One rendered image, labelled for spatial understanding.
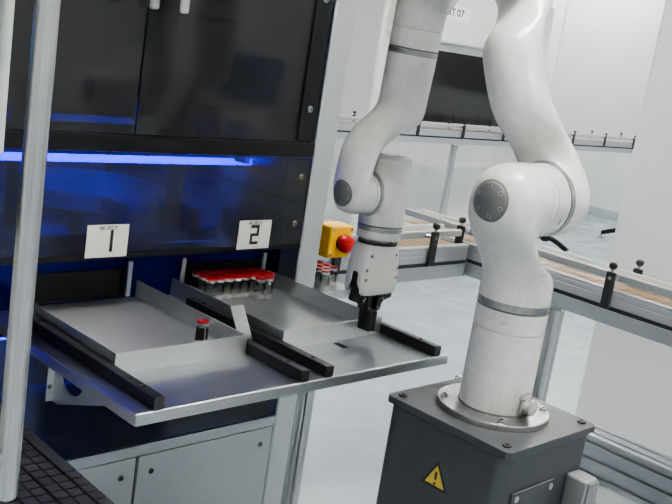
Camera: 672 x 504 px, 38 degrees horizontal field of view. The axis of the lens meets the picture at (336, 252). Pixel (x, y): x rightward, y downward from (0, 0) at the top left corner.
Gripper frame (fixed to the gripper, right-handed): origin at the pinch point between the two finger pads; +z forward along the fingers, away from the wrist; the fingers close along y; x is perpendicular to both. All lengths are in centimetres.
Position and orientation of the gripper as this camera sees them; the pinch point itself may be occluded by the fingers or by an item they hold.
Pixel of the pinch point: (367, 319)
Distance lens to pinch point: 184.5
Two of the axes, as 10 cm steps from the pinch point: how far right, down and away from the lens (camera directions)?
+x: 6.9, 2.2, -6.8
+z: -1.3, 9.7, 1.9
